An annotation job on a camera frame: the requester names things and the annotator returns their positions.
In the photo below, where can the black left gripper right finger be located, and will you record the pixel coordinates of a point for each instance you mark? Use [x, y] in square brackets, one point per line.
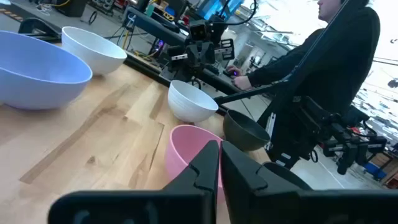
[264, 205]

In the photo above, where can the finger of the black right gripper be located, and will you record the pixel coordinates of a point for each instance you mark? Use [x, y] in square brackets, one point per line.
[195, 56]
[208, 56]

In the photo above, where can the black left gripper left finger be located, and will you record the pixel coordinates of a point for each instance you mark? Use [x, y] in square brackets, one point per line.
[186, 205]

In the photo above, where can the small white plastic bowl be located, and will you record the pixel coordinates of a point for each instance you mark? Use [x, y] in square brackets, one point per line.
[186, 109]

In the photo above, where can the black plastic bowl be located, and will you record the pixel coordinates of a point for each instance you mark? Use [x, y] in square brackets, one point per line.
[242, 137]

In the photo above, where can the large white plastic bowl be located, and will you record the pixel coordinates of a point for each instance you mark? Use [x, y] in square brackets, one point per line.
[93, 59]

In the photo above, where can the lavender plastic bowl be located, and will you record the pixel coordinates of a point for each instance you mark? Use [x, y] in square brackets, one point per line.
[40, 77]

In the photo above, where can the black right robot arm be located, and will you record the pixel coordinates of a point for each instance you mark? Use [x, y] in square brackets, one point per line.
[175, 74]

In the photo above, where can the person's hand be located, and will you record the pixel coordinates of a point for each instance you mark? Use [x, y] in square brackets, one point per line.
[242, 83]
[236, 70]

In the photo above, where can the black computer mouse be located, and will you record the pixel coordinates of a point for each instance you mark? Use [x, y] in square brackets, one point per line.
[234, 74]

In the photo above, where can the black computer tower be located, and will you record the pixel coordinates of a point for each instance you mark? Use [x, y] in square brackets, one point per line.
[158, 49]

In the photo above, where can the laptop with blue screen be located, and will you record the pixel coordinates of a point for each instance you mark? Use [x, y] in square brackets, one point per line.
[217, 9]

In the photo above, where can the grey office desk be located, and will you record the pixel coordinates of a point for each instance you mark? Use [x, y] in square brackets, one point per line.
[149, 25]

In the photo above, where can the pink plastic bowl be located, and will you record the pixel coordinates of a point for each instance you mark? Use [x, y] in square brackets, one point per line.
[186, 146]

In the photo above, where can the teal box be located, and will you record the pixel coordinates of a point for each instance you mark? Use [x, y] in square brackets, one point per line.
[150, 10]

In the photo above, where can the blue storage bin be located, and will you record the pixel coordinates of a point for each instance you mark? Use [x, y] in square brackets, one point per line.
[374, 171]

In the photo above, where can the person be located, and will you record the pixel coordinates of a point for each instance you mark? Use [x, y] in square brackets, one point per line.
[348, 56]

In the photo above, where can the black equipment case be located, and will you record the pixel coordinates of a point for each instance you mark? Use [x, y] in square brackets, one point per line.
[71, 7]

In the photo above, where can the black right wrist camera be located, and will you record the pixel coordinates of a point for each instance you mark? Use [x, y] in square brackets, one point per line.
[198, 31]

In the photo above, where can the black frame bracket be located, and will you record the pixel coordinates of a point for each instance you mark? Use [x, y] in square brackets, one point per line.
[45, 26]

